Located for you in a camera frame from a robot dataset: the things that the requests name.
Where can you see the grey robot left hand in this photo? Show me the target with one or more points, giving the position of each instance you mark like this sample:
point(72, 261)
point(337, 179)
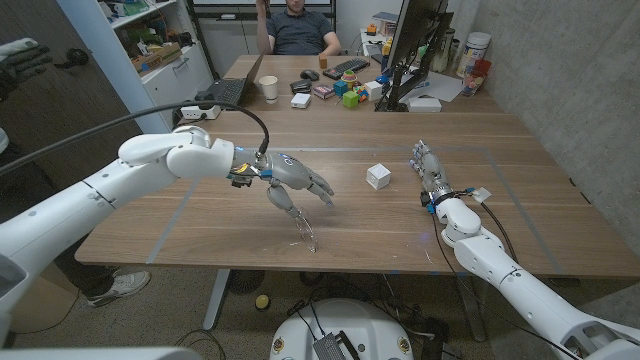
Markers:
point(290, 172)

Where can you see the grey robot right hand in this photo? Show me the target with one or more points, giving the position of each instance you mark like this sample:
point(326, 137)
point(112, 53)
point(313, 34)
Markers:
point(432, 172)

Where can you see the clear transparent glasses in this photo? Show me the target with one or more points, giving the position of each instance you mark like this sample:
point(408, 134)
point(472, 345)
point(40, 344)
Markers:
point(310, 237)

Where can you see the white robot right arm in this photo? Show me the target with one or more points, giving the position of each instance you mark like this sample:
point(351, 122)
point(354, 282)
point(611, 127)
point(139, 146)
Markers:
point(500, 270)

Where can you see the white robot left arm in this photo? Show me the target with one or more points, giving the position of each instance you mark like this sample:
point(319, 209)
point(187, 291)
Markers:
point(100, 185)

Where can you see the white cube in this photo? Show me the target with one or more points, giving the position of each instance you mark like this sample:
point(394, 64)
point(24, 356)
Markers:
point(378, 176)

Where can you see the green toy cube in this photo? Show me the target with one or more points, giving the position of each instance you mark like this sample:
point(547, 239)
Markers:
point(350, 99)

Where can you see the blue toy cube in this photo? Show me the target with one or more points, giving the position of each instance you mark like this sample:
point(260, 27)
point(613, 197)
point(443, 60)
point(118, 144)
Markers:
point(340, 88)

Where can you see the colourful puzzle cube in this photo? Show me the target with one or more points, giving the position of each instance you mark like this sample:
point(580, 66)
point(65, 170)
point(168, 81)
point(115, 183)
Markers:
point(361, 93)

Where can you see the white wrist tag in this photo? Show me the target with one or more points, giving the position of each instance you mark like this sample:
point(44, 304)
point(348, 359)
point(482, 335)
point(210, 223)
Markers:
point(482, 194)

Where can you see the white flat device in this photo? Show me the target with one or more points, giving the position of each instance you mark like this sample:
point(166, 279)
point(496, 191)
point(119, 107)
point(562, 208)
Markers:
point(424, 104)

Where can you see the small white flat box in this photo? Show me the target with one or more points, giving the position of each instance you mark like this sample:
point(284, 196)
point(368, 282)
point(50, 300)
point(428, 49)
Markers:
point(300, 100)

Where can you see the white paper cup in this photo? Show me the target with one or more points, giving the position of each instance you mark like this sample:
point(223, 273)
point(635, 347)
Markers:
point(269, 89)

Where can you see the white paper sheet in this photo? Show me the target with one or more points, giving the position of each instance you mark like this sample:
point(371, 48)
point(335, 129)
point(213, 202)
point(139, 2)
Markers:
point(442, 86)

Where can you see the black case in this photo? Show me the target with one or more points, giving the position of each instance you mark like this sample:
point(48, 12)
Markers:
point(300, 86)

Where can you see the pink card box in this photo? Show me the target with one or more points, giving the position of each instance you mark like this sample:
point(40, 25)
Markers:
point(323, 91)

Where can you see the black monitor stand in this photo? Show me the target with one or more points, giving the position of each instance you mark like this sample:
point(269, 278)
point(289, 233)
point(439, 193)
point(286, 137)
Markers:
point(399, 87)

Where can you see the black computer mouse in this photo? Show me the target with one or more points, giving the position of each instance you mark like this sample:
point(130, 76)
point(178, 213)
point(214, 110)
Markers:
point(310, 75)

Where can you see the white toy block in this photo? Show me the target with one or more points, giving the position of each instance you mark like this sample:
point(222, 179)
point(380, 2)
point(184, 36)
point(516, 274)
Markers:
point(373, 90)

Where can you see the black laptop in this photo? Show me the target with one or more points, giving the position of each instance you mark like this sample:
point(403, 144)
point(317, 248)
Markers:
point(227, 90)

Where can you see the blue toy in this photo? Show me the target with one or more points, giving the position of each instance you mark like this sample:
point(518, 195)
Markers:
point(382, 79)

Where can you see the white power strip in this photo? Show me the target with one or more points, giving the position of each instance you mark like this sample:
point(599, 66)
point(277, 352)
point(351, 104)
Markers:
point(192, 113)

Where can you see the orange wooden block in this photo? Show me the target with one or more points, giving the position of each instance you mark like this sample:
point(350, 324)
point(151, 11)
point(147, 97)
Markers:
point(323, 61)

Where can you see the black floor fan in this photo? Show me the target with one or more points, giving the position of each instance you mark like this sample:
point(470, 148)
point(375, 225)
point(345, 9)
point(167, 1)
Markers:
point(245, 281)

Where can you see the black keyboard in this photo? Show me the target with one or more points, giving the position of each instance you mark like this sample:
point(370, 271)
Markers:
point(345, 68)

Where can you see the white round canister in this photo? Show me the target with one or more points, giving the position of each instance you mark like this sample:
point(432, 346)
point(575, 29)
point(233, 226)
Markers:
point(472, 50)

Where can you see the yellow ball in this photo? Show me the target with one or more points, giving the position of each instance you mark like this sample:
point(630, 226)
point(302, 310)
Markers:
point(262, 302)

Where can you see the seated person in dark shirt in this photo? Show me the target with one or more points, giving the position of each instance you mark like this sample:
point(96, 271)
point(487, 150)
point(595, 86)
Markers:
point(300, 32)

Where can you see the grey table leg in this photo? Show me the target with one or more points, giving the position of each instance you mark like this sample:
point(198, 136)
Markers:
point(471, 307)
point(216, 300)

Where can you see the black computer monitor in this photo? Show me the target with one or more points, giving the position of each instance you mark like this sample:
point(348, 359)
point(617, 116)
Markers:
point(412, 30)

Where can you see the white shelf cabinet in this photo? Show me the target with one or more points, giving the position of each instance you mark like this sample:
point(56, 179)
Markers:
point(165, 80)

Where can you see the white robot torso base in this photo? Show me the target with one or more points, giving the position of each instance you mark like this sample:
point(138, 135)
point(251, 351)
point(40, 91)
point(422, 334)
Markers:
point(370, 325)

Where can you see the cardboard box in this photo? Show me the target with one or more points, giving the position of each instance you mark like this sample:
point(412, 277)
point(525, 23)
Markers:
point(157, 57)

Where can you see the grey finned module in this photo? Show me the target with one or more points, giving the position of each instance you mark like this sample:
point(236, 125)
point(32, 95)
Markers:
point(328, 348)

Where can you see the standing person with black glove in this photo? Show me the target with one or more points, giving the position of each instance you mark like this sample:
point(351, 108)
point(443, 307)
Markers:
point(22, 62)

